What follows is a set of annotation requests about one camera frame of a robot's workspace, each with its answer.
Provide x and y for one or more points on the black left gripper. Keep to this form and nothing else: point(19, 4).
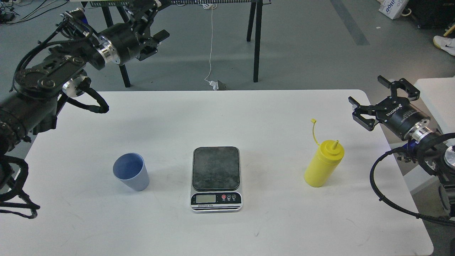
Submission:
point(122, 42)

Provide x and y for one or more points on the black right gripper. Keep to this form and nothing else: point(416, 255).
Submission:
point(396, 113)

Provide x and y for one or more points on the yellow squeeze bottle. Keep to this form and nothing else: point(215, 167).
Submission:
point(327, 157)

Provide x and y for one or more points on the blue plastic cup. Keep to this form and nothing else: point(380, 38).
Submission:
point(131, 170)

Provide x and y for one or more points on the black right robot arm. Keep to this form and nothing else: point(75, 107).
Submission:
point(422, 145)

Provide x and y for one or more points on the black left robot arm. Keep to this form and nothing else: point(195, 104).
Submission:
point(52, 74)

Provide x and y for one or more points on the digital kitchen scale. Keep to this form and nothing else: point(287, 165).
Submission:
point(216, 180)

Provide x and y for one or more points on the white side table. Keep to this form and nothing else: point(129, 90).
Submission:
point(438, 95)

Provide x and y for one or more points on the white power adapter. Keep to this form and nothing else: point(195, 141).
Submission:
point(217, 85)

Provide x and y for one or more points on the white sneaker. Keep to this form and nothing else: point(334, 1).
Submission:
point(444, 43)

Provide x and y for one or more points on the white printed bag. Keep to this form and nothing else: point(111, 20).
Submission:
point(393, 9)

